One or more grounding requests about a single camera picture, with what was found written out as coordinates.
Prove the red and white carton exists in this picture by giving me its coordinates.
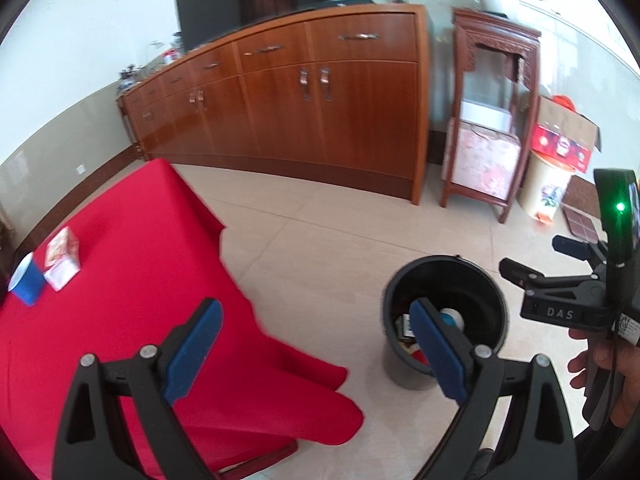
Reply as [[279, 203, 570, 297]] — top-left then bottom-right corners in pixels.
[[42, 226, 82, 291]]

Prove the white plant pot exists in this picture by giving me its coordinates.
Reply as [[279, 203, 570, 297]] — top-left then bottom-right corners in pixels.
[[477, 0, 516, 16]]

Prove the carved wooden stand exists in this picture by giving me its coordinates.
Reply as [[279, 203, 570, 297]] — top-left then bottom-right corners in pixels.
[[440, 7, 542, 224]]

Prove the white box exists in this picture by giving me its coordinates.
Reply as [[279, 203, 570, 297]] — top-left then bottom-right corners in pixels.
[[459, 100, 516, 133]]

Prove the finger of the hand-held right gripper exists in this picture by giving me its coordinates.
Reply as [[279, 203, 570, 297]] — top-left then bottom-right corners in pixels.
[[552, 235, 608, 262], [499, 258, 547, 292]]

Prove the pink fabric box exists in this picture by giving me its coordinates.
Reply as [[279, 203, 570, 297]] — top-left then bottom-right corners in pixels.
[[442, 119, 523, 200]]

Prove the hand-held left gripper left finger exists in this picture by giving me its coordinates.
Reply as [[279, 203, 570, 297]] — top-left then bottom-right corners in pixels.
[[51, 297, 224, 480]]

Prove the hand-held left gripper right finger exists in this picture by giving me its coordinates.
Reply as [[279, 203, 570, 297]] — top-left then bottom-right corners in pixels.
[[409, 297, 583, 480]]

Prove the black set-top box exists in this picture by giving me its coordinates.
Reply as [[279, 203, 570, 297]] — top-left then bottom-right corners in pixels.
[[295, 0, 373, 11]]

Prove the cream floral bin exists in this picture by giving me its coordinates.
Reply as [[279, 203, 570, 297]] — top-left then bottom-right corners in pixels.
[[516, 152, 573, 223]]

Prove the black flat television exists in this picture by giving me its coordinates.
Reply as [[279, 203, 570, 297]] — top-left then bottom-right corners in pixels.
[[173, 0, 331, 53]]

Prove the wooden sideboard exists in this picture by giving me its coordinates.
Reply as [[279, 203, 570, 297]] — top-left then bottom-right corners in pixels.
[[122, 3, 432, 206]]

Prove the cardboard box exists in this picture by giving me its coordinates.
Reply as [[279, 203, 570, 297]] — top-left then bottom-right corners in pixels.
[[530, 95, 602, 170]]

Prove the person's right hand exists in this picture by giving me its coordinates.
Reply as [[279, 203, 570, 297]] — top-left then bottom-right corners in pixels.
[[567, 327, 640, 428]]

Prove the red tablecloth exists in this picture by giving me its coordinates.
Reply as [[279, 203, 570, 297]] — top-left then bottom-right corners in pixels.
[[0, 158, 364, 480]]

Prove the black trash bin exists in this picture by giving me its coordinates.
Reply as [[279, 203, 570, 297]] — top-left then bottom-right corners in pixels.
[[382, 255, 510, 392]]

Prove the brown floor mat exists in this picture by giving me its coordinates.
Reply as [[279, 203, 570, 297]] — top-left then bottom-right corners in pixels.
[[562, 175, 601, 241]]

